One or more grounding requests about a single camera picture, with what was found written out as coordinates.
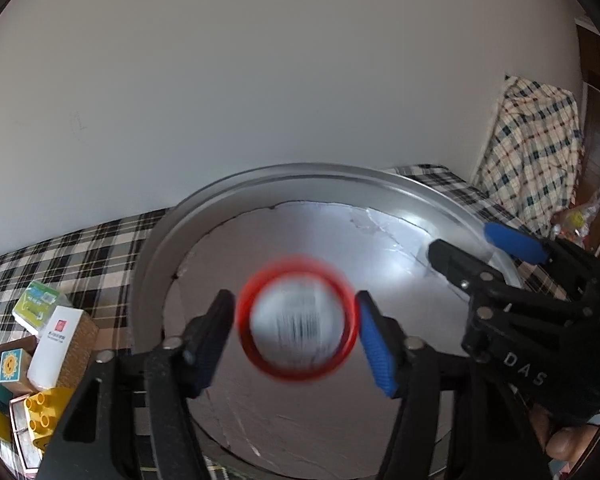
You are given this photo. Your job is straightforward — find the right hand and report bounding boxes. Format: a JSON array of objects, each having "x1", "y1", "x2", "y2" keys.
[{"x1": 530, "y1": 405, "x2": 598, "y2": 465}]

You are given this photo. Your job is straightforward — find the red tape roll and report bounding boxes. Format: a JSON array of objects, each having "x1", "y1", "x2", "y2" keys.
[{"x1": 235, "y1": 256, "x2": 360, "y2": 382}]

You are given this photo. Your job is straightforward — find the sun picture toy block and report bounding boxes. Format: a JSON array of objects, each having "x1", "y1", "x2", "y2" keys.
[{"x1": 0, "y1": 348, "x2": 35, "y2": 396}]

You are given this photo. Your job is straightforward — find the black white plaid tablecloth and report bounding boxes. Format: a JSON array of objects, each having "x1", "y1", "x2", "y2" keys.
[{"x1": 0, "y1": 161, "x2": 571, "y2": 480}]

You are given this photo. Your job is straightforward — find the round blue cookie tin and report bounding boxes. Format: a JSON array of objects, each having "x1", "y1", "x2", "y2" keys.
[{"x1": 130, "y1": 161, "x2": 527, "y2": 480}]

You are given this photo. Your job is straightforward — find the green label plastic case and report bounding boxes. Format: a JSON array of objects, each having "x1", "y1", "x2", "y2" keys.
[{"x1": 12, "y1": 281, "x2": 71, "y2": 337}]

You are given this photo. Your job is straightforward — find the plastic bag with smiley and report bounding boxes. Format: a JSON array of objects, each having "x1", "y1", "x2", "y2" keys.
[{"x1": 550, "y1": 186, "x2": 600, "y2": 252}]

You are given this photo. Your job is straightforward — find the yellow studded toy brick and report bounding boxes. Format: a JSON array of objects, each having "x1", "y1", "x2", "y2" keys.
[{"x1": 24, "y1": 387, "x2": 76, "y2": 452}]

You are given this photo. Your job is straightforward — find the white cardboard box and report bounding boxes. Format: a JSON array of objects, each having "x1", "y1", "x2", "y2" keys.
[{"x1": 27, "y1": 307, "x2": 99, "y2": 391}]

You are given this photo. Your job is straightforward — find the beige plaid cloth cover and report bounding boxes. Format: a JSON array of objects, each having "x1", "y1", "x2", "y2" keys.
[{"x1": 472, "y1": 75, "x2": 583, "y2": 237}]

